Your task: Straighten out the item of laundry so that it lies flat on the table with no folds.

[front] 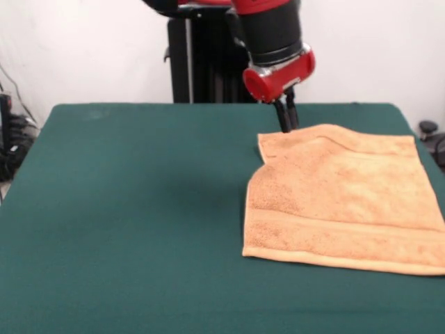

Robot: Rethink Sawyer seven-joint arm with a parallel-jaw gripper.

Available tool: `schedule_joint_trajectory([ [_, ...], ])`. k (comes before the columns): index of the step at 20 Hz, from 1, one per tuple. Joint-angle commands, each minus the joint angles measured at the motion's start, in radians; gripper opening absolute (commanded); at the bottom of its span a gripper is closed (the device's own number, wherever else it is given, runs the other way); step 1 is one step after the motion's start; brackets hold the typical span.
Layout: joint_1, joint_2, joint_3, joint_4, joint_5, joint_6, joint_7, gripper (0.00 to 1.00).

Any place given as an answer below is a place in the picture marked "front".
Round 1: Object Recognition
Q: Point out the dark green table cloth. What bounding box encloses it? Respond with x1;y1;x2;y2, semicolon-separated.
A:
0;102;445;334

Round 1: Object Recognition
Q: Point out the grey cable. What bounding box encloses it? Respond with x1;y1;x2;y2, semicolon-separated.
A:
0;64;35;122

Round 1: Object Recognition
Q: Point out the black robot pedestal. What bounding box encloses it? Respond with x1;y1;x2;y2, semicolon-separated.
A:
163;13;289;104

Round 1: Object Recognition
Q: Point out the black electronics box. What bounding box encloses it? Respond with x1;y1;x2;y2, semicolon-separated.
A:
0;92;13;149

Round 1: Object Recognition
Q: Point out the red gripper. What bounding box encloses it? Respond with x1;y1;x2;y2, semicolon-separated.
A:
242;50;317;134

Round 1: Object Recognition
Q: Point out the tan terry towel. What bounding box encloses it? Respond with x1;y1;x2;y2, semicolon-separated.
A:
241;123;445;276

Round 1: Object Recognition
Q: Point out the black cable bundle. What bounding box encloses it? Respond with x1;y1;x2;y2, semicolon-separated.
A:
0;113;40;182

